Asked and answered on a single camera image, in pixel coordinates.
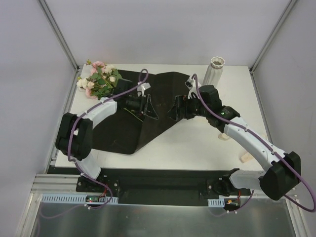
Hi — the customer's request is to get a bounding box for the black wrapping paper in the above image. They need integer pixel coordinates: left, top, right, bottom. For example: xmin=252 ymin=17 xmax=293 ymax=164
xmin=93 ymin=72 xmax=189 ymax=155

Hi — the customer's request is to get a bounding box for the pink white flower bouquet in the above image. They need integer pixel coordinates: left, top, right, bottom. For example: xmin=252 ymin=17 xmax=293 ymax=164
xmin=76 ymin=60 xmax=122 ymax=100

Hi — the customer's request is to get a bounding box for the cream printed ribbon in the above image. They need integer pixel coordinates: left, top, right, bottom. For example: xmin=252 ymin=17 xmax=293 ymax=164
xmin=218 ymin=133 xmax=253 ymax=163

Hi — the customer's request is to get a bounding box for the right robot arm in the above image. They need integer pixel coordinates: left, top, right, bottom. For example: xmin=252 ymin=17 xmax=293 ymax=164
xmin=167 ymin=85 xmax=301 ymax=200

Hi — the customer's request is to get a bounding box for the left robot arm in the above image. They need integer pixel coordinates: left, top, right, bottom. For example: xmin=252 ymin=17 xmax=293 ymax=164
xmin=55 ymin=79 xmax=158 ymax=192

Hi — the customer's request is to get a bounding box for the white ribbed vase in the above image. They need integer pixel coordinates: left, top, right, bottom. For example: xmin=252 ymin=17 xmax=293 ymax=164
xmin=202 ymin=56 xmax=225 ymax=87

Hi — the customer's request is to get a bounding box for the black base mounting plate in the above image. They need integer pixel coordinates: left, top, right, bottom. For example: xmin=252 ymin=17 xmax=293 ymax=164
xmin=76 ymin=168 xmax=252 ymax=206

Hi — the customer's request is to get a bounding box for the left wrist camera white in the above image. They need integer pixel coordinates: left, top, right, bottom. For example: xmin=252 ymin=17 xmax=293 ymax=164
xmin=137 ymin=82 xmax=151 ymax=97

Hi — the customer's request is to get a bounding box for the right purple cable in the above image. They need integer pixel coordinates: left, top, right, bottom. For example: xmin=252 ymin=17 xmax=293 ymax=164
xmin=191 ymin=73 xmax=316 ymax=218

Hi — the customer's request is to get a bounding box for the purple cable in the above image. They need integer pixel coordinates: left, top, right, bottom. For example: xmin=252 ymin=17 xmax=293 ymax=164
xmin=39 ymin=69 xmax=149 ymax=219
xmin=191 ymin=73 xmax=316 ymax=218

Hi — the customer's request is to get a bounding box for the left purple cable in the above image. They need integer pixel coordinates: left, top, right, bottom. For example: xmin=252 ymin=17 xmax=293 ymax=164
xmin=39 ymin=69 xmax=149 ymax=219

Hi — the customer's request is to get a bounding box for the right white cable duct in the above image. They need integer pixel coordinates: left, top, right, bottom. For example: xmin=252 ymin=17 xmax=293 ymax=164
xmin=207 ymin=197 xmax=240 ymax=208

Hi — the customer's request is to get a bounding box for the white cable duct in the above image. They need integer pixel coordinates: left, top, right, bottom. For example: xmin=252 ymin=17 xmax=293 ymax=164
xmin=207 ymin=197 xmax=240 ymax=208
xmin=41 ymin=194 xmax=119 ymax=205

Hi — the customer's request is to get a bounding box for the front aluminium rail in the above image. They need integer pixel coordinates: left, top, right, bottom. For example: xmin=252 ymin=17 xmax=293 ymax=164
xmin=31 ymin=172 xmax=297 ymax=198

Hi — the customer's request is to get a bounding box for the left white cable duct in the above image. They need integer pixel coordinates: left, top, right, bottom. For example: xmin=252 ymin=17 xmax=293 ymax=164
xmin=41 ymin=194 xmax=119 ymax=205

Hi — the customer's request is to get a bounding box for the left aluminium frame post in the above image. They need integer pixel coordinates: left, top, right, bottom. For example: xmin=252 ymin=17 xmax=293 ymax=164
xmin=37 ymin=0 xmax=79 ymax=71

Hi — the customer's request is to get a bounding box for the aluminium frame post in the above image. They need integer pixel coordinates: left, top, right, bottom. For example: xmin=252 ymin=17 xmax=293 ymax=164
xmin=249 ymin=0 xmax=299 ymax=74
xmin=37 ymin=0 xmax=79 ymax=71

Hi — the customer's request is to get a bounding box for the right aluminium frame post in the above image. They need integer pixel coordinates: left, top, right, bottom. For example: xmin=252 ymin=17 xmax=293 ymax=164
xmin=249 ymin=0 xmax=299 ymax=74

